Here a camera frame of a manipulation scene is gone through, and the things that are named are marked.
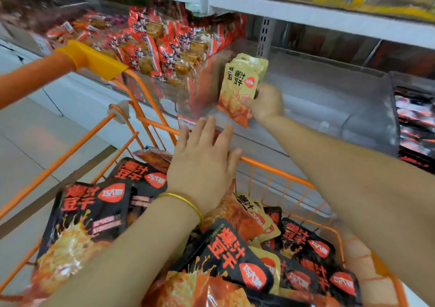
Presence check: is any person's left hand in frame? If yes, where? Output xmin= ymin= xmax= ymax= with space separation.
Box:
xmin=166 ymin=115 xmax=243 ymax=216

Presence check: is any person's right hand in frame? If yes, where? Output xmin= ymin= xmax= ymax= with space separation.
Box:
xmin=243 ymin=82 xmax=286 ymax=124

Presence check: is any pile of black orange snacks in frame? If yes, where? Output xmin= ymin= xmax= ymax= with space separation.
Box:
xmin=20 ymin=147 xmax=364 ymax=307

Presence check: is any row of black orange snacks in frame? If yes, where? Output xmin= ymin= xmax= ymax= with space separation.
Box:
xmin=396 ymin=88 xmax=435 ymax=174

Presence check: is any orange shopping cart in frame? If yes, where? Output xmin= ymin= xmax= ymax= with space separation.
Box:
xmin=0 ymin=40 xmax=409 ymax=307

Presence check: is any person's left forearm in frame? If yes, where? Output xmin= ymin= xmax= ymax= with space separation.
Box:
xmin=44 ymin=196 xmax=203 ymax=307

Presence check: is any person's right forearm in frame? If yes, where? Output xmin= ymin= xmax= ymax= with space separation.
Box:
xmin=261 ymin=112 xmax=435 ymax=304

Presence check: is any orange price tag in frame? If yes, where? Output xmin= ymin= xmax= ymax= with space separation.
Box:
xmin=177 ymin=116 xmax=199 ymax=130

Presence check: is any person's right leg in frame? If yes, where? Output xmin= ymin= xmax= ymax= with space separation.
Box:
xmin=343 ymin=235 xmax=409 ymax=307

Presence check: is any pile of red tan packets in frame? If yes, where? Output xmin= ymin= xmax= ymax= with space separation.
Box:
xmin=44 ymin=5 xmax=249 ymax=90

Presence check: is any heap of dark brown packets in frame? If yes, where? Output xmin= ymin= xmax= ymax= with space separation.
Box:
xmin=0 ymin=0 xmax=82 ymax=36

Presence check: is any gold bracelet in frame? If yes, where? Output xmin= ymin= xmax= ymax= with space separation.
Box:
xmin=158 ymin=191 xmax=205 ymax=223

